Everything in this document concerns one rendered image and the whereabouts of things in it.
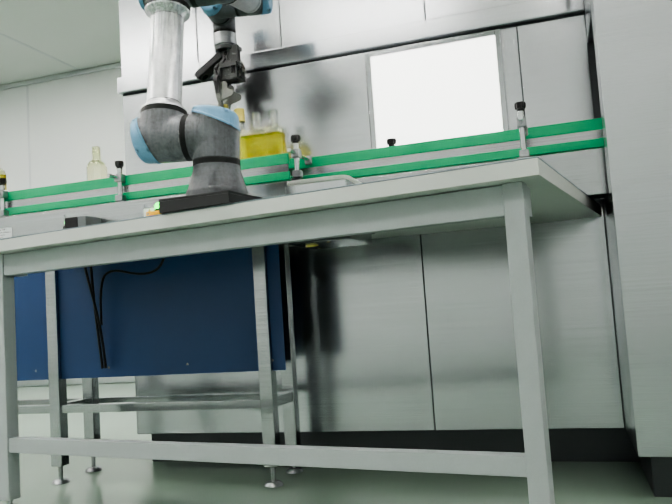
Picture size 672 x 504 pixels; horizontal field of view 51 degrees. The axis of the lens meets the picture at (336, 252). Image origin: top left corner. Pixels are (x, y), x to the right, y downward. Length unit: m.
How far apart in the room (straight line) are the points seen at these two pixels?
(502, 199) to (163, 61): 0.93
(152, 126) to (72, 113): 4.99
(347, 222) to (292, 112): 0.97
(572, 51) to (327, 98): 0.77
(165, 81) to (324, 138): 0.69
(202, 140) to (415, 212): 0.58
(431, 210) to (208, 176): 0.56
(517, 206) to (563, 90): 0.96
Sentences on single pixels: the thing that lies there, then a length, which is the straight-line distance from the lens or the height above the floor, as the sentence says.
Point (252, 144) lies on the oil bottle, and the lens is 2.30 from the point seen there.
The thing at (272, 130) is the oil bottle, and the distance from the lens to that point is 2.28.
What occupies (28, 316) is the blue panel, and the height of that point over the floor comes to 0.54.
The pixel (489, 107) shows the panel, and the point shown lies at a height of 1.08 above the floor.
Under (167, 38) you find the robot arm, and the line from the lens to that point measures 1.92.
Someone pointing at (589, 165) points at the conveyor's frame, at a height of 0.84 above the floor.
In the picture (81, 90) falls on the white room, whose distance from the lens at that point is 6.78.
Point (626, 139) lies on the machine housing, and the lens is 1.89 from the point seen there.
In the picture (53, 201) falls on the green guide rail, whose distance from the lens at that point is 2.54.
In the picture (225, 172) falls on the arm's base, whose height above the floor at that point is 0.84.
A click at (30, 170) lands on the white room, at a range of 6.96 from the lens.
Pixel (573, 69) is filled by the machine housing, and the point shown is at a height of 1.17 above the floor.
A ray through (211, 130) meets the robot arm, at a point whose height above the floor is 0.94.
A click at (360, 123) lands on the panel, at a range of 2.35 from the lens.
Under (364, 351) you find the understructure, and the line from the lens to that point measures 2.32.
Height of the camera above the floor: 0.50
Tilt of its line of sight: 5 degrees up
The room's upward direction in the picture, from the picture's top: 4 degrees counter-clockwise
